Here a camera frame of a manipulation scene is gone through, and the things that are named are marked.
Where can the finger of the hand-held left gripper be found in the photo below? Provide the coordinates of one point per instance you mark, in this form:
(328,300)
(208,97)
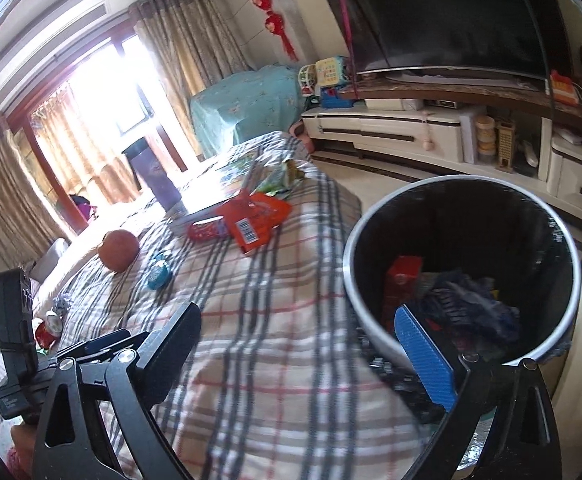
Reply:
(96,344)

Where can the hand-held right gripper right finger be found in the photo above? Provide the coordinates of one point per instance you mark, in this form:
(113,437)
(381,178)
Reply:
(426,360)

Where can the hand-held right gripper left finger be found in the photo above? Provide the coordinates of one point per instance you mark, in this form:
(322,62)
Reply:
(171,355)

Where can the dark blue bag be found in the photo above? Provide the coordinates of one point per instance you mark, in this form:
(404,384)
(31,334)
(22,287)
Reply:
(471,305)

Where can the red carton box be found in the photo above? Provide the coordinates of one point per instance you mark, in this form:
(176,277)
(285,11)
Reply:
(401,280)

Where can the white round trash bin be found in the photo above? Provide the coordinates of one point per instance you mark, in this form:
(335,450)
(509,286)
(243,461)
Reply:
(546,240)

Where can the person's left hand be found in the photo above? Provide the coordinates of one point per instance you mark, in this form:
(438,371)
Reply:
(23,440)

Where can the red can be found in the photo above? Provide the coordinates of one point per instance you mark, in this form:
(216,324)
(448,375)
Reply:
(48,332)

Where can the grey crumpled wrapper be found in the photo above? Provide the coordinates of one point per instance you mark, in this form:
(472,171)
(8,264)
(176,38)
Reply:
(62,305)

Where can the grey cushion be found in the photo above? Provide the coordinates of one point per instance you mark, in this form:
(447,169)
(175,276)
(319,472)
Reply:
(46,260)

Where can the blue plastic clip toy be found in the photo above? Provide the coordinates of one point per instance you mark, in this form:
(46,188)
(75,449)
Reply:
(158,272)

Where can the red apple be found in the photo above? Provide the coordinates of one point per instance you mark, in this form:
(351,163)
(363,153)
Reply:
(119,250)

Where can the plaid tablecloth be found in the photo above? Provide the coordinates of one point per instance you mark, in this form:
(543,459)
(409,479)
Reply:
(271,335)

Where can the beige curtain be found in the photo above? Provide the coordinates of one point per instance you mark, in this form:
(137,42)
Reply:
(191,30)
(6,195)

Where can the red snack tube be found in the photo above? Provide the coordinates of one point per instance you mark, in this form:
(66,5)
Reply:
(206,231)

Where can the dark purple bag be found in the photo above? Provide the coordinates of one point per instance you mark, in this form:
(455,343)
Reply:
(83,207)

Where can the orange-red snack packet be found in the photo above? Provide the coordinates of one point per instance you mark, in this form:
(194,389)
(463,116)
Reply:
(256,220)

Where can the purple thermos bottle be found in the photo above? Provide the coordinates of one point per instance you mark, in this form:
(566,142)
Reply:
(153,170)

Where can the green snack wrapper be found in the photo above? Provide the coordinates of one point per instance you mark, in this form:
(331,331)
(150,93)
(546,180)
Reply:
(281,180)

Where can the sheer window curtain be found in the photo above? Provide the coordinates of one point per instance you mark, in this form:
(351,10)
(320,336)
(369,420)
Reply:
(86,125)

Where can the stack of round containers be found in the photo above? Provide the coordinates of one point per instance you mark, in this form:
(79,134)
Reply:
(486,142)

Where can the white remote control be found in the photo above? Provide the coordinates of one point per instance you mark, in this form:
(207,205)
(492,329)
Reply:
(530,155)

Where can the white TV stand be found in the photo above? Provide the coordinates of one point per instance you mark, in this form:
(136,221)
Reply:
(421,127)

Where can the pink stool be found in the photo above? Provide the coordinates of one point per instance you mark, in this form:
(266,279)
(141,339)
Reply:
(301,136)

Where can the black set-top box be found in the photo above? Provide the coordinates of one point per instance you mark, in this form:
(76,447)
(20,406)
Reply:
(443,105)

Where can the white flat box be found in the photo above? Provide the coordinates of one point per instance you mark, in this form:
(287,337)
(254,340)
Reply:
(393,104)

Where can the teal cloth-covered furniture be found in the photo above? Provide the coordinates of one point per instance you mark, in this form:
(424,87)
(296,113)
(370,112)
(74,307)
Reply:
(246,105)

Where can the toy phone with buttons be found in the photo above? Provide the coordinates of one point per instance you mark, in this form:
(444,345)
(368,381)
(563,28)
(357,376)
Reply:
(331,72)

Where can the ferris wheel toy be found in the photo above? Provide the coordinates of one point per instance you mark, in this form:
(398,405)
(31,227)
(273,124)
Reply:
(307,80)

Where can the orange toy phone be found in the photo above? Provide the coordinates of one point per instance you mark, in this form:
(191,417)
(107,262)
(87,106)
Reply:
(562,87)

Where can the black television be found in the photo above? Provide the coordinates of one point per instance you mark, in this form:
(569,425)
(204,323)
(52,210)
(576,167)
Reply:
(446,10)

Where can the red hanging decoration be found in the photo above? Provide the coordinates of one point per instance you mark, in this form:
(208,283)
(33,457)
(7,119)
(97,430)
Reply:
(266,5)

